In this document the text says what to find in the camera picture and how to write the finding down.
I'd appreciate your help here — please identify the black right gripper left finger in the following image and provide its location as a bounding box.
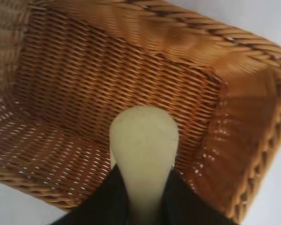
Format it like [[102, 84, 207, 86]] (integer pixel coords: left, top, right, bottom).
[[50, 164, 132, 225]]

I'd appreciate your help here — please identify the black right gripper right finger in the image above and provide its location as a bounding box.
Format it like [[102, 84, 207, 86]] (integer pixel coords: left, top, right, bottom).
[[163, 170, 235, 225]]

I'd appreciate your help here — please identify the pale yellow egg yolk pastry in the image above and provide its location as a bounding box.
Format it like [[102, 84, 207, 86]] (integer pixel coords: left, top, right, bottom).
[[109, 105, 180, 225]]

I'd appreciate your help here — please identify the brown woven wicker basket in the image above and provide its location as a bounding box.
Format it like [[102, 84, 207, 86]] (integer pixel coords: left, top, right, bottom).
[[0, 0, 281, 223]]

